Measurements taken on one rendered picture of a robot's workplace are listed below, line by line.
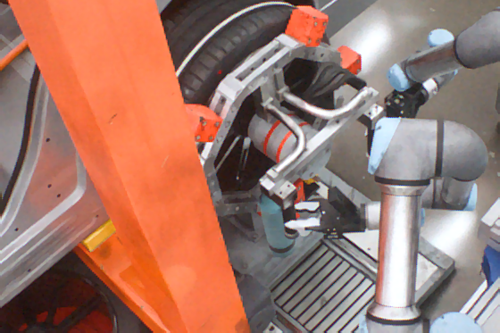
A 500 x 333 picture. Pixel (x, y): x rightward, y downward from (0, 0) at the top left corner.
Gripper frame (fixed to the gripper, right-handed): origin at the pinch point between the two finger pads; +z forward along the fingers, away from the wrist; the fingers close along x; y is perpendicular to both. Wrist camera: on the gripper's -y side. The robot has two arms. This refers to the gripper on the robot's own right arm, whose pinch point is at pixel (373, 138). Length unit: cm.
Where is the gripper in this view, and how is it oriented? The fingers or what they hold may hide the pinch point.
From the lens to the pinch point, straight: 219.9
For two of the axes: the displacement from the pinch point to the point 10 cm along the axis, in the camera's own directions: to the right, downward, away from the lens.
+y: -1.2, -6.1, -7.8
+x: 6.9, 5.1, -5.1
